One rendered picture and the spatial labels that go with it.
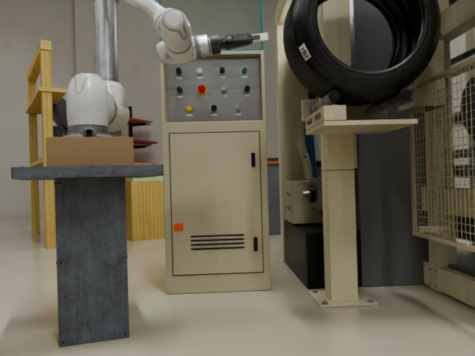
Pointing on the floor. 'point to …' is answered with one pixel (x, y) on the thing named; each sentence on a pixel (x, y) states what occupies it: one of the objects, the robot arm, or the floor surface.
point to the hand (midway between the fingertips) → (259, 37)
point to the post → (338, 173)
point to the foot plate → (341, 301)
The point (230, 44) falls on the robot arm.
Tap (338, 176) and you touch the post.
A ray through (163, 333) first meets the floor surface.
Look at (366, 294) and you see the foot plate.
